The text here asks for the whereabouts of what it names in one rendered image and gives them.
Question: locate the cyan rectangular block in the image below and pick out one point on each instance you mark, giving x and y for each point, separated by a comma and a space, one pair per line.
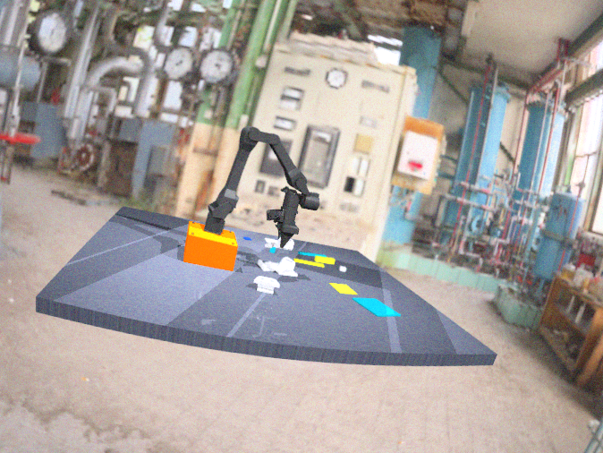
376, 307

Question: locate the white housing plate with two round holes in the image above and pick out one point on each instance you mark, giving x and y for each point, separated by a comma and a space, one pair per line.
266, 281

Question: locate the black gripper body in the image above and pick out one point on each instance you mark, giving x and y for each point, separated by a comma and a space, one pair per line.
288, 224

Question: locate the white curved plate with holes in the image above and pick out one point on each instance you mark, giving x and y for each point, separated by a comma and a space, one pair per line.
262, 265

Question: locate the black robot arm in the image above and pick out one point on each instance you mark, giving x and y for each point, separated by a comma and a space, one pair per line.
227, 199

